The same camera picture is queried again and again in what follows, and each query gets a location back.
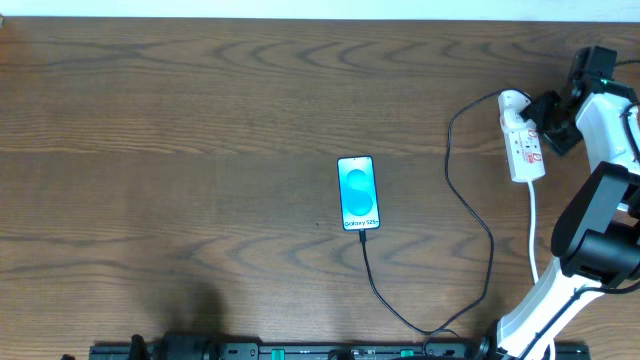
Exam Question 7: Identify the white USB charger plug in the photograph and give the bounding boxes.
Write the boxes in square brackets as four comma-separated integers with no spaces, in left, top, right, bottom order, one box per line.
[498,90,531,131]

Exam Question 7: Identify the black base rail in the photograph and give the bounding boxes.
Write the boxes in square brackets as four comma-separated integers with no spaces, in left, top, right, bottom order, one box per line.
[59,332,591,360]

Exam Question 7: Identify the blue smartphone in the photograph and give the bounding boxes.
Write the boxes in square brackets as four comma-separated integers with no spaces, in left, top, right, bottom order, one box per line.
[337,156,381,231]

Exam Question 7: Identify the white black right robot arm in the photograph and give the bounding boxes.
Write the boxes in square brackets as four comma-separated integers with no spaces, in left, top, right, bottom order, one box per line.
[481,46,639,359]

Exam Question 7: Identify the black USB charging cable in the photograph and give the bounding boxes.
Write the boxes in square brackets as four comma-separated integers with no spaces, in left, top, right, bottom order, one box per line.
[358,88,531,337]

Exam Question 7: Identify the white power strip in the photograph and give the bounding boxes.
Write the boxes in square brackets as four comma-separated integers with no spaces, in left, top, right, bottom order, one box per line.
[500,108,546,183]

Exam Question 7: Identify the white power strip cord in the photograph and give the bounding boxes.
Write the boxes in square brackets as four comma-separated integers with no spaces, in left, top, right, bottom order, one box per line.
[526,180,541,286]

